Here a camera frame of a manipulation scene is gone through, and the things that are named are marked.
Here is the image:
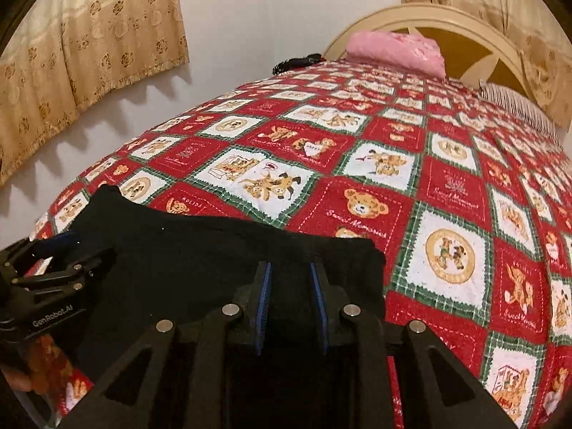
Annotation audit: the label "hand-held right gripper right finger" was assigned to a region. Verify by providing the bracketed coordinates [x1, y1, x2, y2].
[309, 262, 498, 429]

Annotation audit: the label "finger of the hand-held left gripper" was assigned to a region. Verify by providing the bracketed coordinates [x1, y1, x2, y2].
[0, 231, 83, 274]
[13, 249, 119, 295]

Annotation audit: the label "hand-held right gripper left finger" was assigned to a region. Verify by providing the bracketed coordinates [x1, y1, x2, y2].
[58, 262, 273, 429]

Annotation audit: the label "black pants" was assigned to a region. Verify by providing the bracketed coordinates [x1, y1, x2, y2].
[58, 185, 387, 429]

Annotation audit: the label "person's left hand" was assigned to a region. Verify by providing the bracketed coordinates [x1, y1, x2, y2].
[0, 363, 33, 395]

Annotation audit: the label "red bear printed blanket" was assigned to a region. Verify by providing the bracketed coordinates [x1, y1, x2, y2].
[27, 58, 572, 429]

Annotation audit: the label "beige floral curtain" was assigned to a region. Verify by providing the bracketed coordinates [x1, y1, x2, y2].
[400, 0, 572, 129]
[0, 0, 191, 187]

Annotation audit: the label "small black object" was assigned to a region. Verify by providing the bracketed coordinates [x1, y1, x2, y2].
[272, 54, 325, 75]

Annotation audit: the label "pink pillow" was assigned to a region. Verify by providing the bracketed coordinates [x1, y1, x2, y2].
[346, 31, 446, 79]

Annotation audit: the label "striped pillow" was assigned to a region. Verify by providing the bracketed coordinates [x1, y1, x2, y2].
[478, 81, 564, 152]

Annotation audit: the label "cream wooden headboard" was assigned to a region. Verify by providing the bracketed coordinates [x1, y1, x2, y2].
[322, 4, 537, 97]

